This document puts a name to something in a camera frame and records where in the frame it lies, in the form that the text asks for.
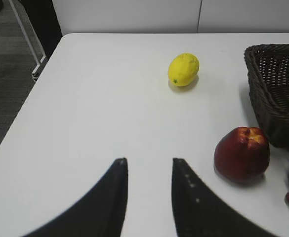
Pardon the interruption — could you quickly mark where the white metal frame leg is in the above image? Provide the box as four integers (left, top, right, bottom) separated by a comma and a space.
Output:
8, 0, 48, 83

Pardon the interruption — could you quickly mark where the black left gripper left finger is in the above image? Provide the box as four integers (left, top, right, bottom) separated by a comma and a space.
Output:
27, 158, 128, 237

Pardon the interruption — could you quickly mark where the dark red apple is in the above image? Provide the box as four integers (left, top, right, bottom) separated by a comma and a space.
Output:
213, 127, 270, 184

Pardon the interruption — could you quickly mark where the yellow lemon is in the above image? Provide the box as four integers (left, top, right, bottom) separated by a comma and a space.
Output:
167, 53, 200, 87

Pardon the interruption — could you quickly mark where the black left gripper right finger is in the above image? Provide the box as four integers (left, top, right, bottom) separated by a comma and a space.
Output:
172, 158, 271, 237

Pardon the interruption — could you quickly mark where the black panel by wall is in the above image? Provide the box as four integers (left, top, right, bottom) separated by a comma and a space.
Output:
19, 0, 63, 60

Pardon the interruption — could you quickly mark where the dark woven wicker basket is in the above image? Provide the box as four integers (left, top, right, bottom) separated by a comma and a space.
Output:
244, 44, 289, 150

